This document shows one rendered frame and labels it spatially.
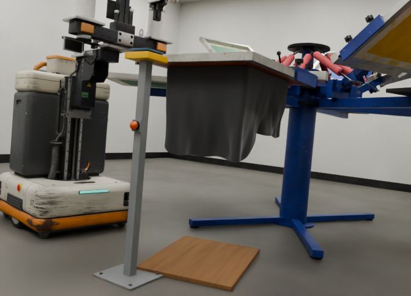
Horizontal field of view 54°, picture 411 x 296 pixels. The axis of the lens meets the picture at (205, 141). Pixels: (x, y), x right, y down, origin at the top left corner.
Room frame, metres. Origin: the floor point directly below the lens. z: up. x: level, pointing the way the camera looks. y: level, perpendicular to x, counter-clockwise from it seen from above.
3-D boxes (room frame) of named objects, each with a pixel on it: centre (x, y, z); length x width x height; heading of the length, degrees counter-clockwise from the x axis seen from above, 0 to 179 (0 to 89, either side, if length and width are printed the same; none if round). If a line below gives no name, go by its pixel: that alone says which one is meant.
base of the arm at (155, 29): (2.31, 0.35, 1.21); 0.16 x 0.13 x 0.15; 46
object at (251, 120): (1.95, -0.27, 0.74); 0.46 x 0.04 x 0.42; 147
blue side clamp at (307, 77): (2.16, -0.49, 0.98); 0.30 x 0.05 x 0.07; 147
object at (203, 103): (1.87, 0.03, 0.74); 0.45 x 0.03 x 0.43; 57
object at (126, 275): (1.70, 0.28, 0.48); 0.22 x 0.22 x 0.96; 57
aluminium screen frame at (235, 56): (2.11, -0.13, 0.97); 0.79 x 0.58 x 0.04; 147
